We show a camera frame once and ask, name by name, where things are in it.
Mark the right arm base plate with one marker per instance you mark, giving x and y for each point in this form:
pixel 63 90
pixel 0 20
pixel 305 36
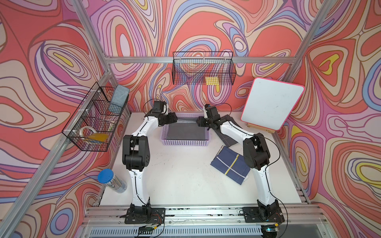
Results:
pixel 263 215

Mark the yellow sticky note pad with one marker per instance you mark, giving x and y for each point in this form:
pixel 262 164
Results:
pixel 212 80

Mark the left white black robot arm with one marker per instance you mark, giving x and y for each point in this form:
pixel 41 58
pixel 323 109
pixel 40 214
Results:
pixel 136 151

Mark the plain grey pillowcase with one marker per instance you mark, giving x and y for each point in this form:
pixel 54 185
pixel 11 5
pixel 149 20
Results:
pixel 185 129

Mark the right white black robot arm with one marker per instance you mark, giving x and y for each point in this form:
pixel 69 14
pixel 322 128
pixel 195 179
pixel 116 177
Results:
pixel 255 152

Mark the green circuit board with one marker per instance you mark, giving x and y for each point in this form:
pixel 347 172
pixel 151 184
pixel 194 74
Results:
pixel 146 230

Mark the wooden whiteboard stand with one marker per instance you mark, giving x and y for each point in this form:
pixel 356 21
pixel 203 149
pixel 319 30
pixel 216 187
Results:
pixel 260 128

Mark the yellow card in basket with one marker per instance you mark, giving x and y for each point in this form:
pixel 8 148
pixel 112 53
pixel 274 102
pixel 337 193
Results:
pixel 97 138

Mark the purple plastic basket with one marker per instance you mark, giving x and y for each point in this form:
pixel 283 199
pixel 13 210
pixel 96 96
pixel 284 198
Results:
pixel 185 142

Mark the navy yellow-striped pillowcase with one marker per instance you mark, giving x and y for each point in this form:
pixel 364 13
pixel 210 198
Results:
pixel 231 164

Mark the grey sponge block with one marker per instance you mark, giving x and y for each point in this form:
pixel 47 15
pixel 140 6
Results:
pixel 118 100

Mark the dark grey pillowcase at back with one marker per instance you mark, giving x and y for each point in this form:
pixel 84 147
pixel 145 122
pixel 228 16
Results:
pixel 229 139

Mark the black wire basket wall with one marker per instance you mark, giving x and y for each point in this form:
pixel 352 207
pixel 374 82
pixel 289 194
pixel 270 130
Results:
pixel 191 67
pixel 93 111

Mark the pink-framed whiteboard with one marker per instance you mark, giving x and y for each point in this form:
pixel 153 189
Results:
pixel 270 103

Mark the black wire basket left wall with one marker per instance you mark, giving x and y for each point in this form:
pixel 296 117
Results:
pixel 93 111

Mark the black wire basket back wall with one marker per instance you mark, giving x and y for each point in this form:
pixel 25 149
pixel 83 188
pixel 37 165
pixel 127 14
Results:
pixel 191 67

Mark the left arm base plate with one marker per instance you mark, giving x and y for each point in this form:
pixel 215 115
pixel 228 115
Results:
pixel 144 215

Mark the white tape roll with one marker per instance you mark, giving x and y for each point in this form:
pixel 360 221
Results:
pixel 86 131

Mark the blue-lidded clear jar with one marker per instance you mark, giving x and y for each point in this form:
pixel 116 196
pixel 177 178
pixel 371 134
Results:
pixel 112 181

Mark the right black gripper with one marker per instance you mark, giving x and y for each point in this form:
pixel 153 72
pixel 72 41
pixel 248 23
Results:
pixel 200 122

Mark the aluminium front rail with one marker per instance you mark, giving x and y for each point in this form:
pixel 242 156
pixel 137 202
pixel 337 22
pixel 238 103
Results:
pixel 207 221

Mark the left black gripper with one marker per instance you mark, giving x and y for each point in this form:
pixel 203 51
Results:
pixel 170 118

